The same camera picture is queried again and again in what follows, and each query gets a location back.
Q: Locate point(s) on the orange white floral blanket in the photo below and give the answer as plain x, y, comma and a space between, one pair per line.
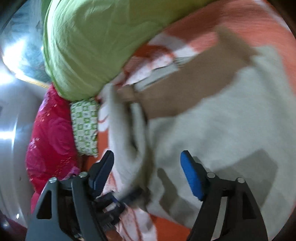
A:
252, 21

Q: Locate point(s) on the red rose quilt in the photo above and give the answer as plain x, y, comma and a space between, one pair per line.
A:
51, 151

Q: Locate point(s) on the green white patterned pillow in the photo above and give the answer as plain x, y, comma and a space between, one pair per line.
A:
84, 117

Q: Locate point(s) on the grey knitted sweater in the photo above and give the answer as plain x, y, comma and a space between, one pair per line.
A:
231, 107

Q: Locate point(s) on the green duvet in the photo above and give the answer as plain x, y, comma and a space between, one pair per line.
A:
86, 43

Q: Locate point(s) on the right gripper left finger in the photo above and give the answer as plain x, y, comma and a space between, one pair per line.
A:
62, 202

